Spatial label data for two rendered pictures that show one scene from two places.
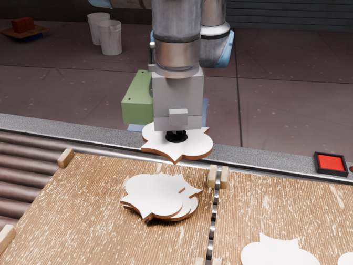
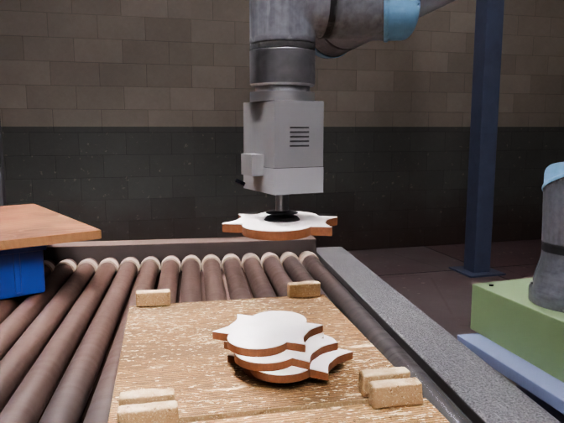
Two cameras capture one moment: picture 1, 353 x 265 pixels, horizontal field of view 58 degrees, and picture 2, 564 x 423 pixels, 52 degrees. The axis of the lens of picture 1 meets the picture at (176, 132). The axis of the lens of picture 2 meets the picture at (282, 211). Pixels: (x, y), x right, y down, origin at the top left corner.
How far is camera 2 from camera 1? 0.71 m
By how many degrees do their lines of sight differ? 67
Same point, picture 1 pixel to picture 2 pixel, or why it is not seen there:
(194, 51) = (269, 62)
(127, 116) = (477, 315)
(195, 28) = (270, 28)
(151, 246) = (191, 372)
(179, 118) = (246, 163)
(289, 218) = not seen: outside the picture
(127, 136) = (416, 321)
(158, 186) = (285, 328)
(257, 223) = not seen: outside the picture
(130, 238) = (196, 357)
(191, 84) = (266, 113)
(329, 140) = not seen: outside the picture
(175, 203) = (260, 343)
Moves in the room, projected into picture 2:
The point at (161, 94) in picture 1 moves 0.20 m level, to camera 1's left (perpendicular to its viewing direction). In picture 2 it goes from (248, 128) to (204, 128)
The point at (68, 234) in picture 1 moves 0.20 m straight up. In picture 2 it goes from (183, 326) to (180, 198)
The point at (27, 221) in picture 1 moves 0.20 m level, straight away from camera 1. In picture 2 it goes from (190, 305) to (257, 279)
